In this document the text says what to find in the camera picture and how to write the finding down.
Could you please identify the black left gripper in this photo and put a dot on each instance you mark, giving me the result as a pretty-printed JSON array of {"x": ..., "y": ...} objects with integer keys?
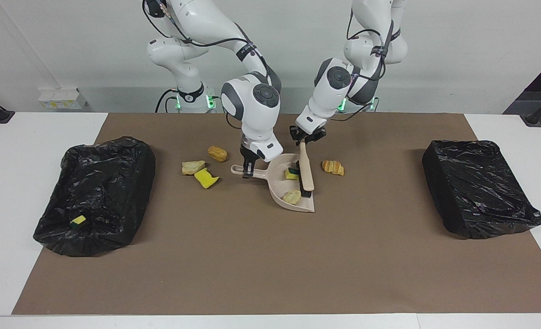
[{"x": 313, "y": 135}]

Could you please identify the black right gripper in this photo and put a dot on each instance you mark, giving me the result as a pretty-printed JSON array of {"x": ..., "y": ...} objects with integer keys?
[{"x": 249, "y": 154}]

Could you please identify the beige plastic dustpan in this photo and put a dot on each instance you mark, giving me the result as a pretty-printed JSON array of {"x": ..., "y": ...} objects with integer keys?
[{"x": 277, "y": 183}]

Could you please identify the beige hand brush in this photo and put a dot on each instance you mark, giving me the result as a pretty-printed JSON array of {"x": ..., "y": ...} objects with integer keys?
[{"x": 306, "y": 173}]

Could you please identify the brown peanut shaped bread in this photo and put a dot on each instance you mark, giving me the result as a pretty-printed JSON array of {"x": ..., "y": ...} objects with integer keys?
[{"x": 217, "y": 154}]

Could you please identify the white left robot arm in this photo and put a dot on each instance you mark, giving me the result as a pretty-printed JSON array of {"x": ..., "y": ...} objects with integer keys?
[{"x": 325, "y": 100}]

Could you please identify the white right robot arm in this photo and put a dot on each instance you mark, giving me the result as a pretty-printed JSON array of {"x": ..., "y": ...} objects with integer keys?
[{"x": 256, "y": 123}]

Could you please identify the black bag lined bin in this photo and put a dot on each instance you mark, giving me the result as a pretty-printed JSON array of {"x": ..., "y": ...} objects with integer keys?
[
  {"x": 106, "y": 192},
  {"x": 475, "y": 187}
]

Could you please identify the brown table mat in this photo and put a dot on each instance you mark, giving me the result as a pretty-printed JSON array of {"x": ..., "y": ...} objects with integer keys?
[{"x": 270, "y": 274}]

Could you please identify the small yellow sponge piece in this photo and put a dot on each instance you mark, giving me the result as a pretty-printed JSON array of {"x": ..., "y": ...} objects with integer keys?
[{"x": 78, "y": 221}]

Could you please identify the white wall socket box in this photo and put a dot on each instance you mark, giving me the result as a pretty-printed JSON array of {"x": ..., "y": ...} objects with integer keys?
[{"x": 62, "y": 98}]

